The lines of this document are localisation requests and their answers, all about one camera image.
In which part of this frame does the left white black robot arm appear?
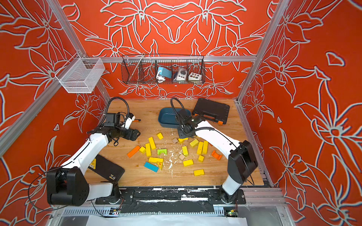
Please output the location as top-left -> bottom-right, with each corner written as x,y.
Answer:
46,113 -> 140,206

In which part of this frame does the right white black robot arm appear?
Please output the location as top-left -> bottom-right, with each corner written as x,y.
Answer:
176,116 -> 258,196

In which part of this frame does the yellow tilted block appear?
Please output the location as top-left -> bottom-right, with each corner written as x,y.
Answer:
189,139 -> 199,147

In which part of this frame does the teal plastic bin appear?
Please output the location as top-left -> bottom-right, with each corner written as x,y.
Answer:
158,107 -> 180,129

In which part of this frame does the orange flat block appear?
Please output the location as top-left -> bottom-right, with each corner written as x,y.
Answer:
127,146 -> 140,158

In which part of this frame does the green arch block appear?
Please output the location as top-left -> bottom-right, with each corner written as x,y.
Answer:
157,149 -> 167,156

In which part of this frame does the black plastic tool case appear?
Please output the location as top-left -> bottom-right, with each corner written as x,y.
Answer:
192,98 -> 230,125

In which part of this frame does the orange arch block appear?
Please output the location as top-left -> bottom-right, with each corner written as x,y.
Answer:
211,150 -> 222,160

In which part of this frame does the black flat pad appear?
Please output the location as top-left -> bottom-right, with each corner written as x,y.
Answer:
88,154 -> 125,182

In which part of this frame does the yellow triangle block red outline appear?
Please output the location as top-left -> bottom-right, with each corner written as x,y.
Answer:
156,162 -> 163,170

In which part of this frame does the teal flat block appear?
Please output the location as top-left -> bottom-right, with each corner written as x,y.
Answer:
144,162 -> 159,172

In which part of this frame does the white dotted cube in basket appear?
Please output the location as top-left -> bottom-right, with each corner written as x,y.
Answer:
188,73 -> 202,82

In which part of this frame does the grey white cube in basket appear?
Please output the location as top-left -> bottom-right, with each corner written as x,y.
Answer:
173,68 -> 188,82

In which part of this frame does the blue white device in basket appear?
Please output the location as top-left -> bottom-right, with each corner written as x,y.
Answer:
156,66 -> 172,83

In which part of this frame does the clear acrylic wall box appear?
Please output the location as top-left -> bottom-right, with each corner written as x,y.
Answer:
56,58 -> 105,94

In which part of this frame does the black wire wall basket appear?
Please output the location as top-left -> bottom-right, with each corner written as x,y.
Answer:
121,54 -> 206,85

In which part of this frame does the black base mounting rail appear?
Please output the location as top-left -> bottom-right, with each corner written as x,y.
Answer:
95,186 -> 246,216

